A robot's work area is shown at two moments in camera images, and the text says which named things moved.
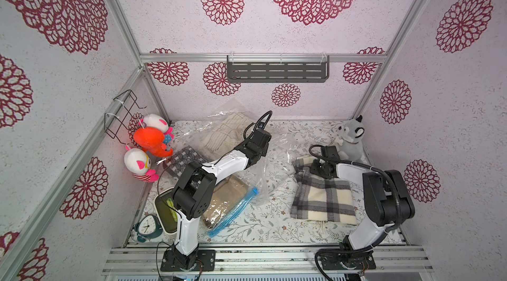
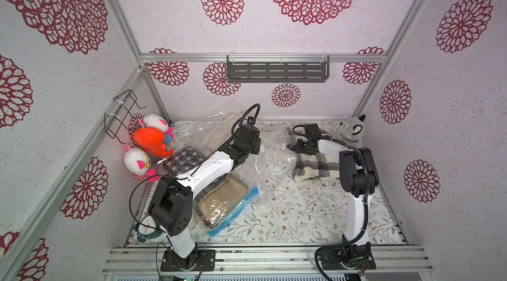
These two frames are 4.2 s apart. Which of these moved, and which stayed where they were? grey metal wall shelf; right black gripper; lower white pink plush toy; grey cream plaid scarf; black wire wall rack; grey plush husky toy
Moved: grey cream plaid scarf; right black gripper
Stayed: black wire wall rack; grey plush husky toy; grey metal wall shelf; lower white pink plush toy
